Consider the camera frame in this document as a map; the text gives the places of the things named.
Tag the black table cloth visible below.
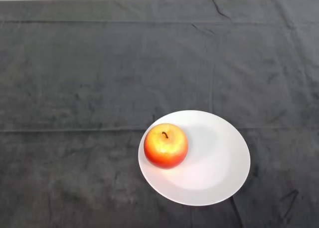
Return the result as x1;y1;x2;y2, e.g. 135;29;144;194
0;0;319;228

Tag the white round plate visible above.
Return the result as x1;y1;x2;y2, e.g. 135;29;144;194
138;110;251;207

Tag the red yellow apple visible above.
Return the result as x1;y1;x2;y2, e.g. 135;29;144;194
143;123;189;170

